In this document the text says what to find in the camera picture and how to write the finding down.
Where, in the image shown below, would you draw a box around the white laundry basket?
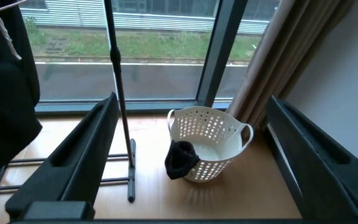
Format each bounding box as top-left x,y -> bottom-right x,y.
166,106 -> 255,184

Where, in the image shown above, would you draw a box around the beige curtain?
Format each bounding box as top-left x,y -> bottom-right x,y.
225,0 -> 356,130

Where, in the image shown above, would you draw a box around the black shorts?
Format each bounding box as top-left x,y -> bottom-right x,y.
0,0 -> 43,177

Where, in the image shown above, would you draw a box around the pink clothes hanger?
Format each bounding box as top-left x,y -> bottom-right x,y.
0,0 -> 27,16

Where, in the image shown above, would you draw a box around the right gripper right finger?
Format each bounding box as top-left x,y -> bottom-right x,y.
264,95 -> 358,218

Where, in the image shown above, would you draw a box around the black clothes rack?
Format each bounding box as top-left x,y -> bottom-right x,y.
0,0 -> 137,217

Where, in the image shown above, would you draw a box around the window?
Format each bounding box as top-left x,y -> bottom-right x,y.
19,0 -> 281,114

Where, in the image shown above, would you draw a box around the black garment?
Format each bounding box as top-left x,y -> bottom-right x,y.
164,139 -> 201,180

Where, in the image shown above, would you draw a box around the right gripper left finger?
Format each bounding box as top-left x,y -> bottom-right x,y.
4,92 -> 120,218

